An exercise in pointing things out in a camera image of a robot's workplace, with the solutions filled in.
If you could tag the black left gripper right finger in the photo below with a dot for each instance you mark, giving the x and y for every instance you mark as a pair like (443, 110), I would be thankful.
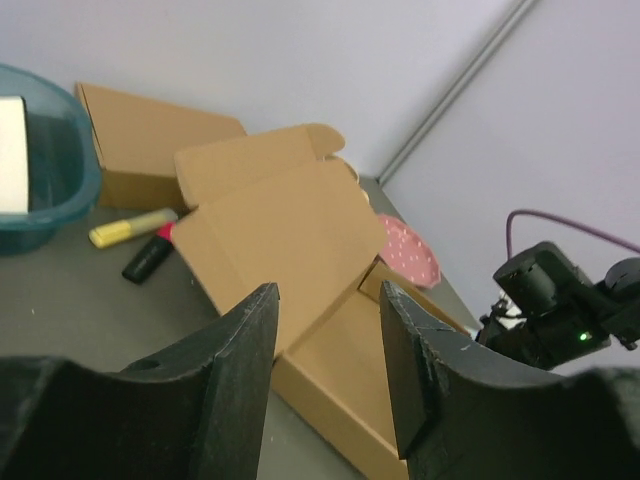
(463, 411)

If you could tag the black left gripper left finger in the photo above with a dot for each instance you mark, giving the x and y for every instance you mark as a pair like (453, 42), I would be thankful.
(193, 410)

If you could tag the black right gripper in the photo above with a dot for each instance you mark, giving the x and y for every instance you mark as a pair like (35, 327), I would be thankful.
(559, 310)

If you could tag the brown cardboard box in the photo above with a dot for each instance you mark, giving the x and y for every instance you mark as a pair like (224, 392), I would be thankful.
(268, 208)
(135, 139)

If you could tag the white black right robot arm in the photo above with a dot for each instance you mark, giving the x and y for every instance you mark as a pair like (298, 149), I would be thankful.
(621, 290)

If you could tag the closed brown cardboard box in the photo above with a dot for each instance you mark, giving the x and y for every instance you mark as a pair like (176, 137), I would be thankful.
(135, 139)

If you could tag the pink dotted plate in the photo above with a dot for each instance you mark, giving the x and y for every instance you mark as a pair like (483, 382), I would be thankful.
(406, 253)

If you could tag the black pink highlighter pen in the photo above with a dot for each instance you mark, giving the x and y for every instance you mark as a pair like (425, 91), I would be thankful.
(151, 256)

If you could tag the yellow highlighter pen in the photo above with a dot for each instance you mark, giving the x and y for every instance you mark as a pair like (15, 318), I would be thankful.
(119, 231)

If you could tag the beige ceramic mug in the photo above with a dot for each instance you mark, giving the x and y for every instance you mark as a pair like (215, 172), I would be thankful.
(354, 174)

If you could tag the white paper sheet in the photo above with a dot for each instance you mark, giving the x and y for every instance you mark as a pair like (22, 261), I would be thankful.
(14, 156)

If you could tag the teal plastic bin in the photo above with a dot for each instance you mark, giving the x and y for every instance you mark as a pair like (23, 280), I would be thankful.
(64, 176)

